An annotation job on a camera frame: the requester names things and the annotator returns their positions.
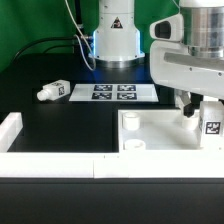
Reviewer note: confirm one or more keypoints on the white marker sheet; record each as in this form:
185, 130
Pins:
114, 93

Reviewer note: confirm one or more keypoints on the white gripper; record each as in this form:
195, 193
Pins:
188, 54

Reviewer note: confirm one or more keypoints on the green backdrop curtain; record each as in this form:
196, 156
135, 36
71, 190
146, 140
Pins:
24, 21

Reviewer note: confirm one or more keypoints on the white square table top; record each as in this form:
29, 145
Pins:
146, 130

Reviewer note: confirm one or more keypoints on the white U-shaped fence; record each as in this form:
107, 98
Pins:
150, 164

